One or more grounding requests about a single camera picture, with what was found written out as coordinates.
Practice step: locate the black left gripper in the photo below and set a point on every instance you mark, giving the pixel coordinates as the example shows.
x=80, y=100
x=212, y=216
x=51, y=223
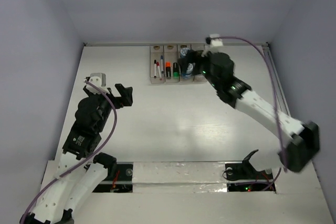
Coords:
x=125, y=98

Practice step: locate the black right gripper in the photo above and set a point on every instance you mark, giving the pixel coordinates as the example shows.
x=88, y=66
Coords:
x=193, y=56

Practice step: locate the blue cleaning gel jar front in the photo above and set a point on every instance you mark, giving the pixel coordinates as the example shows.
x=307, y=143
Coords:
x=187, y=71

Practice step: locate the blue cleaning gel jar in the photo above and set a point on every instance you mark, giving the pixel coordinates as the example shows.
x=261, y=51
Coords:
x=187, y=71
x=184, y=52

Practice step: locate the blue cleaning gel jar back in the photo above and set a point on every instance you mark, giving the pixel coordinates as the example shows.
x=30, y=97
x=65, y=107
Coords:
x=184, y=52

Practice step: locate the green highlighter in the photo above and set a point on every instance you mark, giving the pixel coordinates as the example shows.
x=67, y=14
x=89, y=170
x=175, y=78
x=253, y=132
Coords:
x=176, y=71

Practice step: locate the orange highlighter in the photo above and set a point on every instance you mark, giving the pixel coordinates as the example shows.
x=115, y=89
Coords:
x=168, y=70

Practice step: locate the clear paperclip jar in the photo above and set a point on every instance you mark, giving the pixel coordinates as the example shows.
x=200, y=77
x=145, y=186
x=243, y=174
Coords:
x=199, y=78

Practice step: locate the blue capped white marker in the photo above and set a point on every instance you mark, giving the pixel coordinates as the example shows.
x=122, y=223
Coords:
x=162, y=64

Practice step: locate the red capped white marker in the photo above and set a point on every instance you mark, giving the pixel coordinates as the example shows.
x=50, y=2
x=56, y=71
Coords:
x=158, y=70

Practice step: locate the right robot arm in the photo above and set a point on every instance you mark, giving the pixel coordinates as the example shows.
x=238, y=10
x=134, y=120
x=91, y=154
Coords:
x=299, y=142

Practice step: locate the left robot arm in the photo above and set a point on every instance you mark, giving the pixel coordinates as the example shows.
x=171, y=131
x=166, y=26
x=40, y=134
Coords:
x=82, y=166

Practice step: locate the clear four-compartment organizer tray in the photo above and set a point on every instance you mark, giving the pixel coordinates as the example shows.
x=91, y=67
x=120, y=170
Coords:
x=164, y=67

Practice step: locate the white foam front board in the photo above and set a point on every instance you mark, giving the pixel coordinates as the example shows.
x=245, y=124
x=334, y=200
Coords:
x=197, y=193

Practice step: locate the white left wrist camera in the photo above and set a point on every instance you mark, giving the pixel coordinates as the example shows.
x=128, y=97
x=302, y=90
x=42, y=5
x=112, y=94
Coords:
x=98, y=80

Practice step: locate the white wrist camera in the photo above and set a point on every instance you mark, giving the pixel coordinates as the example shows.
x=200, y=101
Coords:
x=214, y=44
x=98, y=80

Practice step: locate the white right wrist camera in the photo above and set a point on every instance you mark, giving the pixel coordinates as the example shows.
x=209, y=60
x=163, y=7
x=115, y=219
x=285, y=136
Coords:
x=214, y=44

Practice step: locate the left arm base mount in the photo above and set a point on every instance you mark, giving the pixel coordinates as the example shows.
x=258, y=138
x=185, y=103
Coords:
x=119, y=181

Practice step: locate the metal rail right side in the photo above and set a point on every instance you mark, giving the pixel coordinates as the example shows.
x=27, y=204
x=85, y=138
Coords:
x=278, y=85

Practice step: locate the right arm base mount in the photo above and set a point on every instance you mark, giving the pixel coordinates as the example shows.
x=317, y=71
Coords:
x=242, y=177

